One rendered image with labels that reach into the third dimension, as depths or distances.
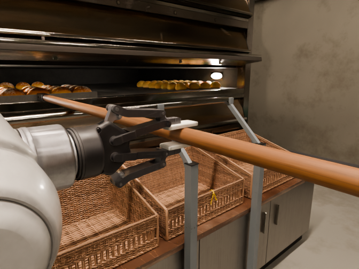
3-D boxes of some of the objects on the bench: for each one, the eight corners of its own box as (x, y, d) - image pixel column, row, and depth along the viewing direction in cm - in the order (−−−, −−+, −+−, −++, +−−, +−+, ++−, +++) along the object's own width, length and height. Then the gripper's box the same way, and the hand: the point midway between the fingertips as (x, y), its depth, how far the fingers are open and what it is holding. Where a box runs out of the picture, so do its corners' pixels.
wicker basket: (-9, 244, 116) (-20, 184, 110) (111, 204, 151) (108, 157, 145) (8, 323, 80) (-7, 240, 73) (162, 246, 115) (161, 187, 108)
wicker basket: (194, 175, 192) (194, 138, 186) (243, 159, 227) (245, 128, 221) (250, 200, 156) (254, 155, 150) (298, 176, 191) (303, 139, 184)
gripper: (54, 95, 38) (180, 89, 53) (64, 198, 42) (180, 165, 57) (72, 99, 33) (208, 91, 48) (83, 218, 36) (205, 175, 51)
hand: (179, 134), depth 50 cm, fingers closed on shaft, 3 cm apart
